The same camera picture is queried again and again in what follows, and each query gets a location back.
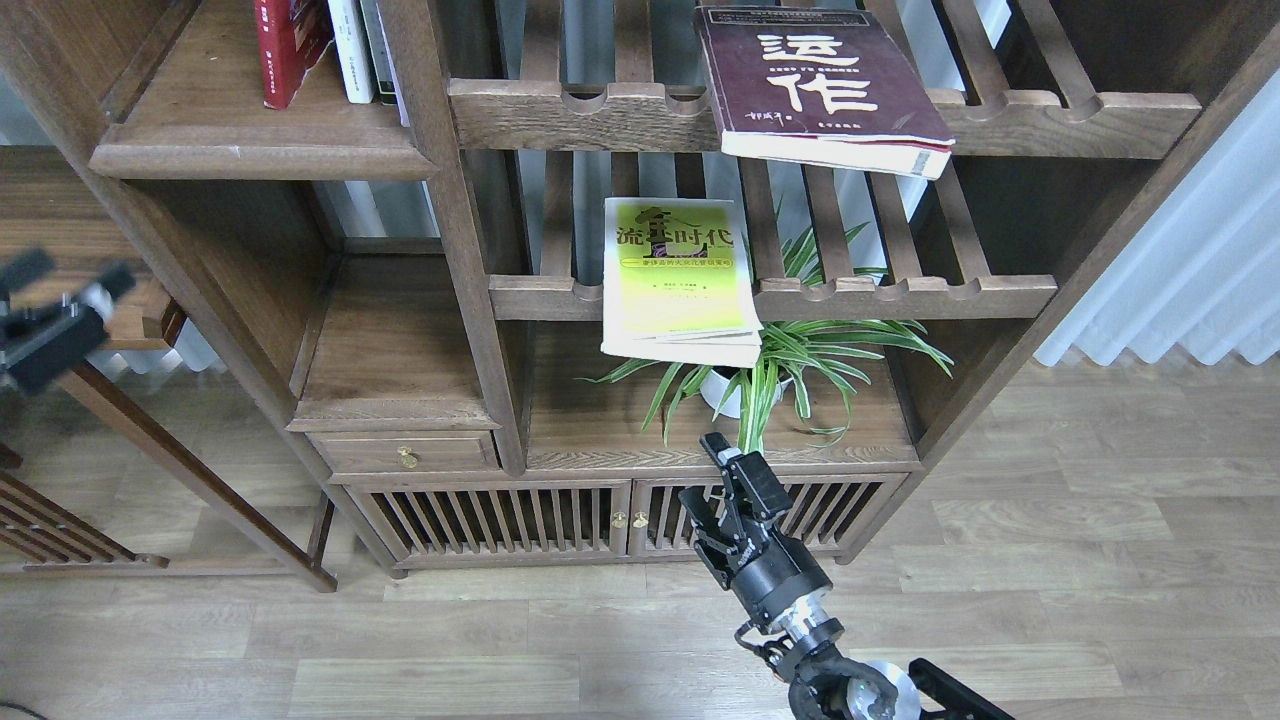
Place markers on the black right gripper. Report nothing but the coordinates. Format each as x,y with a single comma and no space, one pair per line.
775,576

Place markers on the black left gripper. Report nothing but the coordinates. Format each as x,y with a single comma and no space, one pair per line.
40,343

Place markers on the red book with photos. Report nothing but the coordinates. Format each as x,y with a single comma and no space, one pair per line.
292,37

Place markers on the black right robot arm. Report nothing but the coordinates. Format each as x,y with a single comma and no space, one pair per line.
823,684

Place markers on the white plant pot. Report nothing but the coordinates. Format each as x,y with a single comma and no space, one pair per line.
725,391

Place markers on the green spider plant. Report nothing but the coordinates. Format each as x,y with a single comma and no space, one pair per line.
814,353

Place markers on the yellow-green book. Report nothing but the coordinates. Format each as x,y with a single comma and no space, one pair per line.
676,283

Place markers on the dark wooden bookshelf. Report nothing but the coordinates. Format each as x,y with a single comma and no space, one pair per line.
375,286

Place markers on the pale purple upright book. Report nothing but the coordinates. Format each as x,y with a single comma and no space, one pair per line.
404,117

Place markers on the white upright book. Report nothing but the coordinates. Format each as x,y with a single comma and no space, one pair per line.
352,49

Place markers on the dark upright book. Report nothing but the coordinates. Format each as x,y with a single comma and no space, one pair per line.
379,51

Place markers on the maroon book white characters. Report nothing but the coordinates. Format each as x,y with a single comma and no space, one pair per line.
819,86

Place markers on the white curtain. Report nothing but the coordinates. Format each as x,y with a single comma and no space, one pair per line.
1202,276

